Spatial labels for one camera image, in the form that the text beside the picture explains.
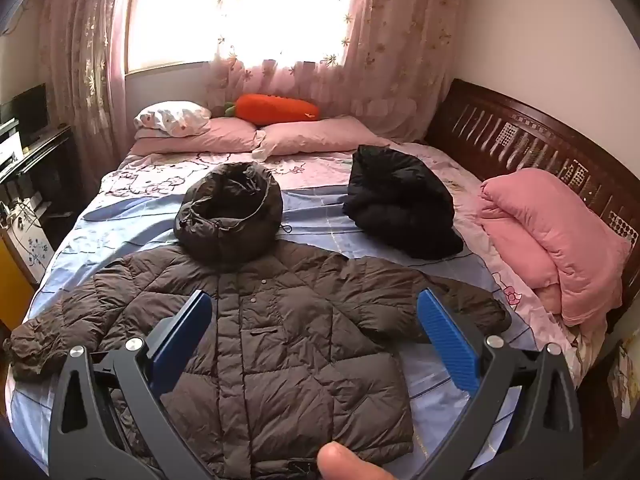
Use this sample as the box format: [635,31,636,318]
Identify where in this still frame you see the person's right hand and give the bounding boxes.
[317,441,384,480]

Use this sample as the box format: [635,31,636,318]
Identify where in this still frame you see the black desk stand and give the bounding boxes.
[0,125,85,233]

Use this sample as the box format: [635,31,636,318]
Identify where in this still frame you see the orange carrot plush pillow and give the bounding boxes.
[223,94,321,125]

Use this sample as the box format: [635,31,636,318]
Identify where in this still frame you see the yellow wooden desk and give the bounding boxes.
[0,230,37,323]

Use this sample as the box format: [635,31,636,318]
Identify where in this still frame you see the brown puffer jacket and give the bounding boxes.
[2,162,513,480]

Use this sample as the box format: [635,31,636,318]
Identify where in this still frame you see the dark wooden headboard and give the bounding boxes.
[425,78,640,356]

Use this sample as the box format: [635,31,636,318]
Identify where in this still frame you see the pink pillow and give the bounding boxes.
[252,116,389,161]
[131,119,261,157]

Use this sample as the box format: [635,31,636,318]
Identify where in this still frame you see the white floral box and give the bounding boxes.
[5,220,55,287]

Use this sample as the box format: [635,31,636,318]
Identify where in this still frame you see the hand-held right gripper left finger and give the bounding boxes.
[47,289,214,480]

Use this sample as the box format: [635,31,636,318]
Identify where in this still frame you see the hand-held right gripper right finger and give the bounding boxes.
[416,287,584,480]

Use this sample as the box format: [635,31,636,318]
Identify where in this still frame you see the pink folded quilt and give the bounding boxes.
[477,167,632,329]

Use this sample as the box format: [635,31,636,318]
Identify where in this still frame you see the white printed pillow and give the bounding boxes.
[134,100,213,137]

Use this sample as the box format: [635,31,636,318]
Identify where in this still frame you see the pink floral curtain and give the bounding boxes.
[202,0,482,144]
[39,0,132,128]

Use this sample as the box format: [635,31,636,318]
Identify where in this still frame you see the black monitor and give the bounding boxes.
[12,83,50,147]

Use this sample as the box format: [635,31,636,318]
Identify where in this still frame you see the black puffer jacket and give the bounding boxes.
[342,145,465,261]

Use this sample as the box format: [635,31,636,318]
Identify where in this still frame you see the white printer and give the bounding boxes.
[0,130,24,168]

